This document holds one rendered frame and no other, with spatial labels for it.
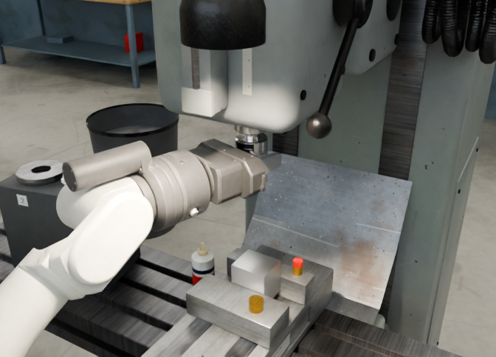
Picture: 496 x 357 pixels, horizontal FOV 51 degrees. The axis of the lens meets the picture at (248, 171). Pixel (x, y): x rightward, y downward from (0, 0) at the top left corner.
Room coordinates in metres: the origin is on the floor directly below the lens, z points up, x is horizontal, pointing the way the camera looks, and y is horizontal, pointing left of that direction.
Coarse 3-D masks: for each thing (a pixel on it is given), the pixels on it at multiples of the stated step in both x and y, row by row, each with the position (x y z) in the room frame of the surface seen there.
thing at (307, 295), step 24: (288, 264) 0.77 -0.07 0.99; (312, 264) 0.77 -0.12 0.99; (288, 288) 0.68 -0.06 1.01; (312, 288) 0.68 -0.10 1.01; (312, 312) 0.69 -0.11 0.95; (168, 336) 0.59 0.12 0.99; (192, 336) 0.59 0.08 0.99; (216, 336) 0.59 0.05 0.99; (240, 336) 0.59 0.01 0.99; (288, 336) 0.62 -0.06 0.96
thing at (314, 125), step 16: (336, 0) 0.64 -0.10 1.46; (352, 0) 0.63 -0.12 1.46; (368, 0) 0.66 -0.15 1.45; (336, 16) 0.65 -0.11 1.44; (352, 16) 0.64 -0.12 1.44; (368, 16) 0.68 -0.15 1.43; (352, 32) 0.63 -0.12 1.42; (336, 64) 0.61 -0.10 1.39; (336, 80) 0.59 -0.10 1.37; (320, 112) 0.57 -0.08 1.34; (320, 128) 0.55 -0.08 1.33
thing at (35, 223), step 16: (48, 160) 0.94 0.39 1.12; (16, 176) 0.87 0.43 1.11; (32, 176) 0.86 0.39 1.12; (48, 176) 0.86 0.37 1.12; (0, 192) 0.85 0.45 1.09; (16, 192) 0.84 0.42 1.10; (32, 192) 0.83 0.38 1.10; (48, 192) 0.83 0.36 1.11; (0, 208) 0.86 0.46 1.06; (16, 208) 0.84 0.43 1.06; (32, 208) 0.83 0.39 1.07; (48, 208) 0.82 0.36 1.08; (16, 224) 0.85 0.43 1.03; (32, 224) 0.83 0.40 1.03; (48, 224) 0.82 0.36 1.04; (64, 224) 0.81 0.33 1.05; (16, 240) 0.85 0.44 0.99; (32, 240) 0.84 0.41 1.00; (48, 240) 0.82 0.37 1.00; (16, 256) 0.85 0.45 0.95
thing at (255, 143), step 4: (236, 136) 0.68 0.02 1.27; (240, 136) 0.68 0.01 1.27; (260, 136) 0.68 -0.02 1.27; (264, 136) 0.68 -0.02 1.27; (236, 140) 0.67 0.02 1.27; (240, 140) 0.67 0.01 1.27; (244, 140) 0.67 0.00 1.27; (248, 140) 0.67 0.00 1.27; (252, 140) 0.67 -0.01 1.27; (256, 140) 0.67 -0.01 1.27; (260, 140) 0.67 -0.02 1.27; (264, 140) 0.67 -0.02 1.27; (236, 144) 0.67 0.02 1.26; (240, 144) 0.66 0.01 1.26; (244, 144) 0.66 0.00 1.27; (248, 144) 0.66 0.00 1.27; (252, 144) 0.66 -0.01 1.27; (256, 144) 0.66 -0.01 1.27; (260, 144) 0.66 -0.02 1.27; (264, 144) 0.67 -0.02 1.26; (244, 148) 0.66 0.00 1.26; (248, 148) 0.66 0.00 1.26; (252, 148) 0.66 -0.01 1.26; (256, 148) 0.66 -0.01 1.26
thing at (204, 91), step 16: (192, 48) 0.57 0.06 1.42; (192, 64) 0.57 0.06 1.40; (208, 64) 0.56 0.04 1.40; (224, 64) 0.59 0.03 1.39; (192, 80) 0.57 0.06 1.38; (208, 80) 0.56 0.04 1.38; (224, 80) 0.59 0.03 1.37; (192, 96) 0.57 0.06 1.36; (208, 96) 0.56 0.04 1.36; (224, 96) 0.59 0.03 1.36; (192, 112) 0.57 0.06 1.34; (208, 112) 0.56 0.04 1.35
